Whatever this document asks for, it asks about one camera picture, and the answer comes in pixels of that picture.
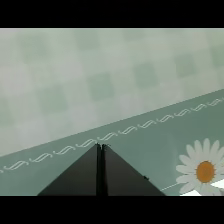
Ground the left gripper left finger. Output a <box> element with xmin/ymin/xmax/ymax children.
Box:
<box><xmin>37</xmin><ymin>143</ymin><xmax>102</xmax><ymax>197</ymax></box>

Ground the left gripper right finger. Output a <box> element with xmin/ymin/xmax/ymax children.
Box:
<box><xmin>100</xmin><ymin>143</ymin><xmax>167</xmax><ymax>197</ymax></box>

